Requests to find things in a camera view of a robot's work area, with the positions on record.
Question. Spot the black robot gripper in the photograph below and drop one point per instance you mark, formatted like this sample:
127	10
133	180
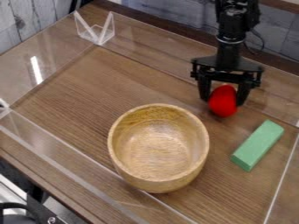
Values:
228	67

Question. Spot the red plush strawberry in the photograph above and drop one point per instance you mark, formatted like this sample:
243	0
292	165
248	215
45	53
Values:
223	101

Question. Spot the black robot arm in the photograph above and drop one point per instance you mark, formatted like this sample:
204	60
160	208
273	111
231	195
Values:
237	17

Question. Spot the green rectangular block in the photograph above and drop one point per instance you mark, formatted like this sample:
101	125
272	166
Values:
256	145

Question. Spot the wooden bowl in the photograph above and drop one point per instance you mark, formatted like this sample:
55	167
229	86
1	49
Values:
157	144

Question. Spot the black metal stand base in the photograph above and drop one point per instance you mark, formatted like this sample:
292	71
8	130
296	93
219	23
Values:
47	217

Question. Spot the clear acrylic corner bracket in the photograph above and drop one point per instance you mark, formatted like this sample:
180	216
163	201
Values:
95	33

